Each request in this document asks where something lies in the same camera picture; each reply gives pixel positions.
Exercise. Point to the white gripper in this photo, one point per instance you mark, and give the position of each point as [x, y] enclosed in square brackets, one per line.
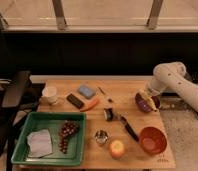
[154, 87]

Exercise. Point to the yellow banana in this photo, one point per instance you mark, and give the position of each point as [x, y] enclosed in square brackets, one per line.
[148, 99]

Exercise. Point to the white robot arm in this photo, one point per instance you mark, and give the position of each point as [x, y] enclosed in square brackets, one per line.
[171, 75]

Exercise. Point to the purple bowl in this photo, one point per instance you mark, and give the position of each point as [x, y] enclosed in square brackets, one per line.
[142, 104]

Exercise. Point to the orange red bowl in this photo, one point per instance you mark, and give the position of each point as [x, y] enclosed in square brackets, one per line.
[152, 140]

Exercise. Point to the thin dark pen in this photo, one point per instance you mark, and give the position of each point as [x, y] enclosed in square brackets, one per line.
[107, 97]

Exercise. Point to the black silver cylinder can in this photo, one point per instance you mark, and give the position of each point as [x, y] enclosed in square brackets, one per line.
[108, 113]

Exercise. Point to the orange carrot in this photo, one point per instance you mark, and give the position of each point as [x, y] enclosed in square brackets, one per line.
[90, 105]

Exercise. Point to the blue sponge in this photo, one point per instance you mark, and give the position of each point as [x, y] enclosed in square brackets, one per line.
[85, 91]

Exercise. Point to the yellow red apple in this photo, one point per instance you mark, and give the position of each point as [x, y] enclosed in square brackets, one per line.
[116, 149]

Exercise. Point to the small metal cup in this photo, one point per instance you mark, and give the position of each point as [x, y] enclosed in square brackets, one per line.
[101, 137]

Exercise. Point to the black rectangular block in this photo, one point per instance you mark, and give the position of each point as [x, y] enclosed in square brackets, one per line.
[75, 101]

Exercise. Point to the purple grape bunch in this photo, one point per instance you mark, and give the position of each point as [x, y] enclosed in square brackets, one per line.
[68, 129]

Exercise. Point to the white paper cup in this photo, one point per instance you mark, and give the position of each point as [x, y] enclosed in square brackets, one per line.
[49, 93]

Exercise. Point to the white folded cloth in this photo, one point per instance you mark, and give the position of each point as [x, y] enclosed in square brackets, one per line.
[39, 143]

